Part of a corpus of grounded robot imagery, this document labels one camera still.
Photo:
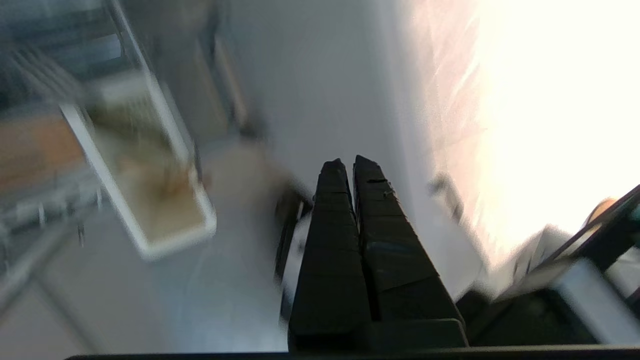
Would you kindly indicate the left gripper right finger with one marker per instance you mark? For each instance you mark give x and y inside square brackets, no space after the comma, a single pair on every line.
[400,270]

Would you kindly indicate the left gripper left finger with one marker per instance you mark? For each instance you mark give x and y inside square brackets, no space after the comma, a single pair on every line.
[330,270]

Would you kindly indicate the beige pull-out cabinet front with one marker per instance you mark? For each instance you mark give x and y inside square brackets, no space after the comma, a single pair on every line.
[320,75]

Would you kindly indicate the white two-compartment cutlery holder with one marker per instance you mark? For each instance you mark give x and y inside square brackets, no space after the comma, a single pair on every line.
[165,210]

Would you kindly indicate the brown slotted wooden board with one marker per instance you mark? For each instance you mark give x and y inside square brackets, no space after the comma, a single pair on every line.
[35,150]

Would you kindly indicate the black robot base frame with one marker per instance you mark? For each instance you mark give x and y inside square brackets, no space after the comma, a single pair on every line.
[550,300]

